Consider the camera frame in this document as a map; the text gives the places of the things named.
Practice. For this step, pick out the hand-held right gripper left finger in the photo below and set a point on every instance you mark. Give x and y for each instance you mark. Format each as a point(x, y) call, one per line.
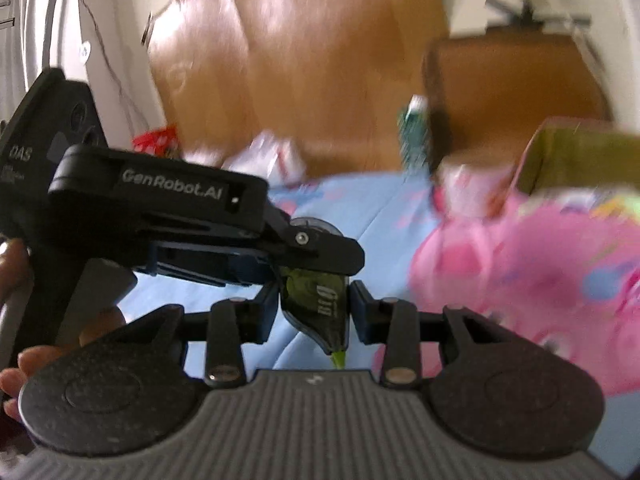
point(265, 315)

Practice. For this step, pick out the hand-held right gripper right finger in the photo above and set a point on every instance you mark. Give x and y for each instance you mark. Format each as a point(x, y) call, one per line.
point(361, 312)

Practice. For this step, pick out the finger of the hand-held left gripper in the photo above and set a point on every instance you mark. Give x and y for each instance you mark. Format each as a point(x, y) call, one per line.
point(320, 255)
point(210, 265)

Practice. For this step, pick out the person's left hand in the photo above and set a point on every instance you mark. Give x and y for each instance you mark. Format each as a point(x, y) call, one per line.
point(17, 272)

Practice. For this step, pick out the printed cartoon blanket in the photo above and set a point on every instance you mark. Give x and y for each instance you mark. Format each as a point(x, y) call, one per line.
point(380, 230)

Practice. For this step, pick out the red snack box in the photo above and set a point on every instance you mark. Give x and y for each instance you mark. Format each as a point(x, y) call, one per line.
point(155, 140)

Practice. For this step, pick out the clear bag of tissue packs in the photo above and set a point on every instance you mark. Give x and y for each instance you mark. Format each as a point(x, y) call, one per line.
point(270, 155)

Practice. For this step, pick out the green patterned carton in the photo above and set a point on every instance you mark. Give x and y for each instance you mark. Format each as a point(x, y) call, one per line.
point(415, 135)

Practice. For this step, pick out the pink box with gold inside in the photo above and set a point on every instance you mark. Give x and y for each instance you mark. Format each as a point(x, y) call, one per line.
point(525, 270)

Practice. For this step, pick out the tin can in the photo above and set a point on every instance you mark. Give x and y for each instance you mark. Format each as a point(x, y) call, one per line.
point(475, 185)

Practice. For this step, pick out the white cabinet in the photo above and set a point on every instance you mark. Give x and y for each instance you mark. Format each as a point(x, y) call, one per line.
point(30, 20)

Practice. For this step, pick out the wood pattern board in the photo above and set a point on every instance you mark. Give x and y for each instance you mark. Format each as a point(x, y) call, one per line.
point(310, 60)

